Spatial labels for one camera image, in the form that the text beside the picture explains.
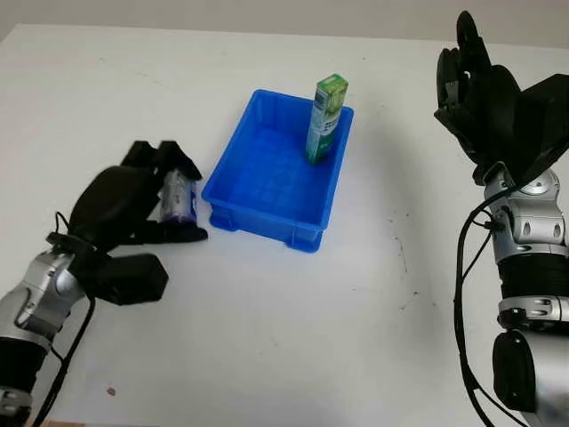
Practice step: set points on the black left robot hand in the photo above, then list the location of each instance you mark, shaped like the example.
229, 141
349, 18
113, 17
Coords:
111, 200

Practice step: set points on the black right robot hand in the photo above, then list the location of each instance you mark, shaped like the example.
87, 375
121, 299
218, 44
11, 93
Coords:
489, 107

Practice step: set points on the purple silver bag roll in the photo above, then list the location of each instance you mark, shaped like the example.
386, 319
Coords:
175, 195

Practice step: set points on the green white carton box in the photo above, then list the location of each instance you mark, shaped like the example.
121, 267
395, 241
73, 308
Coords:
326, 120

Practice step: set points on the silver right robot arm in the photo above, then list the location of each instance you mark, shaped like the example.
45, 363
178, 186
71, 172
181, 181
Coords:
533, 231

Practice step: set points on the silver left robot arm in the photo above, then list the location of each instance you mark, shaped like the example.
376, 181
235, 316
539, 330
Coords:
31, 302

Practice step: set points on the blue plastic tray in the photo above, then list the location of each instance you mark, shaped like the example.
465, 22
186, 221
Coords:
266, 187

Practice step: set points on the small brown crumb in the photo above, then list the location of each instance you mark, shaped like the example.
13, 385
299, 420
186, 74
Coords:
111, 391

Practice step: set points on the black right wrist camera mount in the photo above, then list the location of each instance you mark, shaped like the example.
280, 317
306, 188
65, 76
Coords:
544, 115

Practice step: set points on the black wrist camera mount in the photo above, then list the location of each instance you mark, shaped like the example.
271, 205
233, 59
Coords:
544, 115
133, 278

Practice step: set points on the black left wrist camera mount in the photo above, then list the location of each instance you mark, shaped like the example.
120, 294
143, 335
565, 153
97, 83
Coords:
133, 278

